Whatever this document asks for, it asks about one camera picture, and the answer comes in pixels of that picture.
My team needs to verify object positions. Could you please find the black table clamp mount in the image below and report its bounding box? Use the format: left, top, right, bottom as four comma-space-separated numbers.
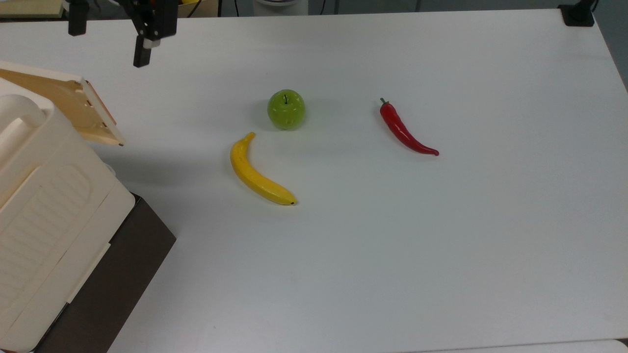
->
558, 0, 597, 27

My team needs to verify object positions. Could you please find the red toy chili pepper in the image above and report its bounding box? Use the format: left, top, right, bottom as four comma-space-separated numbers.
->
379, 98, 440, 156

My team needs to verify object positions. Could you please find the cream plastic cabinet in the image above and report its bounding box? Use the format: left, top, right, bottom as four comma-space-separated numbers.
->
0, 78, 136, 353

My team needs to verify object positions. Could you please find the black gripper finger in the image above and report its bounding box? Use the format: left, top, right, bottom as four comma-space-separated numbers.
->
120, 0, 178, 68
68, 0, 89, 37

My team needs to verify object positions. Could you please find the yellow toy banana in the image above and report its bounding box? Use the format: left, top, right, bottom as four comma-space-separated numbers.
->
230, 131, 297, 206

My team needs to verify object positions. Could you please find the cream cabinet carry handle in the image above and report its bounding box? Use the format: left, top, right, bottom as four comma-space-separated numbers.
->
0, 95, 48, 165

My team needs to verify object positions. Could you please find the white round base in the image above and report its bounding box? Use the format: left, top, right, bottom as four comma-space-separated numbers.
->
253, 0, 309, 16

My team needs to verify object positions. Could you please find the green toy apple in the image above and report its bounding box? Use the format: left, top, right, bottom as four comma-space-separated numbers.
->
267, 89, 306, 130

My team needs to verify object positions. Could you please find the light wooden board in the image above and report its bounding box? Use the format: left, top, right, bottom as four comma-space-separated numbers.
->
0, 0, 67, 19

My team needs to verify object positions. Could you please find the orange door handle strip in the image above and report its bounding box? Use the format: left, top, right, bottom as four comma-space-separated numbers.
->
86, 81, 117, 127

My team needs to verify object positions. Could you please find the cream cabinet door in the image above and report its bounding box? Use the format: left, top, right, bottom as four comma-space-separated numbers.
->
0, 61, 125, 147

